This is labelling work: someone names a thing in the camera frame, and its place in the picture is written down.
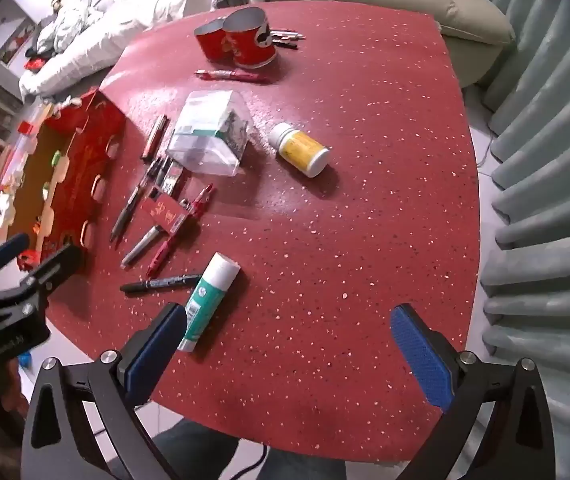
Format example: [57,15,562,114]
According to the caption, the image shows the silver pen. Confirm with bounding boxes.
[121,225,162,267]

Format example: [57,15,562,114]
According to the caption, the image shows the brown pen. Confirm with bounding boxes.
[140,115,170,161]

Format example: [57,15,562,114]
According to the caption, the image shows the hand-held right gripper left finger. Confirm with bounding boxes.
[20,302,188,480]

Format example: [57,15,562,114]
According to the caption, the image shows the pale green curtain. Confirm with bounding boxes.
[465,0,570,480]

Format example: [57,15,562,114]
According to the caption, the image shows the person's leg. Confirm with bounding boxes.
[255,447,346,480]
[152,417,241,480]

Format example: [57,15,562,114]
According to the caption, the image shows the red cardboard box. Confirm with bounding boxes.
[0,87,127,266]

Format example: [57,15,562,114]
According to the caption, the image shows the yellow label pill bottle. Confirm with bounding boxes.
[268,122,330,178]

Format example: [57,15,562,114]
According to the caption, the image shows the green white glue stick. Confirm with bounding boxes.
[177,252,241,353]

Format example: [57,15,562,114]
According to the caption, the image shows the person's left leg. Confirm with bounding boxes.
[152,417,241,480]

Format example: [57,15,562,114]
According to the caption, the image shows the red pen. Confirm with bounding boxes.
[195,69,268,84]
[181,184,216,218]
[146,230,186,278]

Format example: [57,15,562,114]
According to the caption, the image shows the pile of snack packets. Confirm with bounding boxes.
[0,102,61,233]

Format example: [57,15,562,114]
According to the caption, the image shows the black marker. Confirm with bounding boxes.
[120,273,203,294]

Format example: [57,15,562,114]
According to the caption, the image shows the red box with gold characters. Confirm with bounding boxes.
[135,197,188,233]

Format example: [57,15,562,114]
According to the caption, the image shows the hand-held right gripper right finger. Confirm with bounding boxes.
[390,303,558,480]

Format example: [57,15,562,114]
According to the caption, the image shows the black pen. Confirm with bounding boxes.
[110,180,142,243]

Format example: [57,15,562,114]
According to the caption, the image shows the black cable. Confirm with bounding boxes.
[225,442,271,480]

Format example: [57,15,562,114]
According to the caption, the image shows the white bedding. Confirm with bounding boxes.
[18,0,266,98]

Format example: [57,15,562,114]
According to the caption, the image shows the person's right leg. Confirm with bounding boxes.
[255,447,346,480]

